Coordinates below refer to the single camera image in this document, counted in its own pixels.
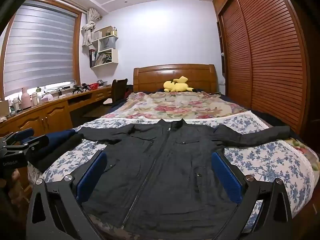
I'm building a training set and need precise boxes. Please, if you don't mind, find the dark navy bedsheet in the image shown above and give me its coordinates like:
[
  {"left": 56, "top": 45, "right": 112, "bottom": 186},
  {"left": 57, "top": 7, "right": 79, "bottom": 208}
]
[{"left": 215, "top": 92, "right": 303, "bottom": 138}]

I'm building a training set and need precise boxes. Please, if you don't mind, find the black zip jacket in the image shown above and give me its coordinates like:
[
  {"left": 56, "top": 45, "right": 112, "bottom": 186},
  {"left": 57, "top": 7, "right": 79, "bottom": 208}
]
[{"left": 78, "top": 118, "right": 290, "bottom": 233}]

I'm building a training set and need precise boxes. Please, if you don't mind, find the wooden bed headboard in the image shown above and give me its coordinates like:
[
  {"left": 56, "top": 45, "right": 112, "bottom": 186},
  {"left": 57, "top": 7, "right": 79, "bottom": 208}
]
[{"left": 133, "top": 64, "right": 217, "bottom": 94}]

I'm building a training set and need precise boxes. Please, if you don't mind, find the navy folded garment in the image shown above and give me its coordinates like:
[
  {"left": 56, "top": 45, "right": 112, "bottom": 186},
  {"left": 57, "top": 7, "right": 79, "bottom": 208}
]
[{"left": 46, "top": 129, "right": 77, "bottom": 143}]

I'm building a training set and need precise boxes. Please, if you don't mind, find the pink vase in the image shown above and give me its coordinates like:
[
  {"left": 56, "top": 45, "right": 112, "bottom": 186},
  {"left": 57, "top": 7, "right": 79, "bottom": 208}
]
[{"left": 21, "top": 87, "right": 32, "bottom": 110}]

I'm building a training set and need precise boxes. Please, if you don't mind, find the white wall shelf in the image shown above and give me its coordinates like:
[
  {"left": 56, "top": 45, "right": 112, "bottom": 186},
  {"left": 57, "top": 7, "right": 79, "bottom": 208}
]
[{"left": 89, "top": 26, "right": 119, "bottom": 68}]

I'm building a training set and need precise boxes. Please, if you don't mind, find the long wooden desk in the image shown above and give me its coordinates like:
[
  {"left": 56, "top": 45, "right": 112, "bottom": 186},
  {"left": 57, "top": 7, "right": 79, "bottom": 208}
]
[{"left": 0, "top": 86, "right": 113, "bottom": 140}]

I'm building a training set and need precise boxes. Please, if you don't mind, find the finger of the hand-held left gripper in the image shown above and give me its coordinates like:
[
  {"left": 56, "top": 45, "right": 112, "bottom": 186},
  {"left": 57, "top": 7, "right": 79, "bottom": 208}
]
[
  {"left": 4, "top": 128, "right": 35, "bottom": 144},
  {"left": 15, "top": 135, "right": 50, "bottom": 157}
]

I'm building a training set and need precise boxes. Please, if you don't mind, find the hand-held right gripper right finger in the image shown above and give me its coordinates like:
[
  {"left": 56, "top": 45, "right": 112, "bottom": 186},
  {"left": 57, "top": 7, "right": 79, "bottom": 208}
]
[{"left": 211, "top": 151, "right": 293, "bottom": 240}]

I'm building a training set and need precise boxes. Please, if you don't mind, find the wooden louvered wardrobe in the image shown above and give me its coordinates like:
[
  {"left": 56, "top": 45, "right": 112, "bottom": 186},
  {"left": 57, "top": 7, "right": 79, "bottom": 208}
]
[{"left": 212, "top": 0, "right": 310, "bottom": 135}]

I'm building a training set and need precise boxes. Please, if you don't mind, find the grey striped window blind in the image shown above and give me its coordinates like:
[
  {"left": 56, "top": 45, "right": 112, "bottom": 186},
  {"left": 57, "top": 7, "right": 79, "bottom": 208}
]
[{"left": 4, "top": 4, "right": 78, "bottom": 98}]

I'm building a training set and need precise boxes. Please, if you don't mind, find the wooden window frame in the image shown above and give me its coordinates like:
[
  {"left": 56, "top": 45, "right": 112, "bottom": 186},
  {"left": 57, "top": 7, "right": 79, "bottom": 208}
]
[{"left": 0, "top": 0, "right": 83, "bottom": 100}]

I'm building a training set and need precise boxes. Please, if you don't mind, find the black folded garment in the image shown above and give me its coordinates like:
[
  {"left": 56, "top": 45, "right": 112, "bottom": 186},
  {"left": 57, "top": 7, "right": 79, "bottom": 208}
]
[{"left": 26, "top": 133, "right": 84, "bottom": 170}]

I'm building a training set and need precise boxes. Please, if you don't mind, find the red floral quilt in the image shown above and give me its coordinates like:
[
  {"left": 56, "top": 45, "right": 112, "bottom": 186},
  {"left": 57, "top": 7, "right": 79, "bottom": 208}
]
[{"left": 100, "top": 91, "right": 253, "bottom": 120}]

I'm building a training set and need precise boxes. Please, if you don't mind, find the wooden bed with floral bedding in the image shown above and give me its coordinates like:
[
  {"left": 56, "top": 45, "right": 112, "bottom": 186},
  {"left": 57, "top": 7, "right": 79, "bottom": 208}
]
[{"left": 27, "top": 112, "right": 315, "bottom": 240}]

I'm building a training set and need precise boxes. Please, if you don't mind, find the tied beige curtain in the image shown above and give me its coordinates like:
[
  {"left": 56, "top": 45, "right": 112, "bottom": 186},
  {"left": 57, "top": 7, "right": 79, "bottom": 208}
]
[{"left": 82, "top": 8, "right": 103, "bottom": 47}]

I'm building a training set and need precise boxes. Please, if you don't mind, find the grey paper bag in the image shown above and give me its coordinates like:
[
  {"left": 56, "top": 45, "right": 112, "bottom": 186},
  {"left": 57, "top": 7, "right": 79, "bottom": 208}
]
[{"left": 99, "top": 39, "right": 111, "bottom": 52}]

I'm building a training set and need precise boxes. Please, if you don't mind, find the dark wooden chair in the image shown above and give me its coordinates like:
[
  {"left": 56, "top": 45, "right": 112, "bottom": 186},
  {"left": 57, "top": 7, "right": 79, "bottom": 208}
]
[{"left": 104, "top": 79, "right": 128, "bottom": 105}]

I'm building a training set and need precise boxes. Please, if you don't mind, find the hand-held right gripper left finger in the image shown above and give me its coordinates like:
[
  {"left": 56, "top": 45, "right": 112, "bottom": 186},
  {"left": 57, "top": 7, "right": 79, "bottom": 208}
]
[{"left": 26, "top": 150, "right": 108, "bottom": 240}]

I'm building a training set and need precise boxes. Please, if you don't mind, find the yellow plush toy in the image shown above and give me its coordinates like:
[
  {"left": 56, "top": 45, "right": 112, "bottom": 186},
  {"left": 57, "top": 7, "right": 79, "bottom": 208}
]
[{"left": 163, "top": 76, "right": 195, "bottom": 93}]

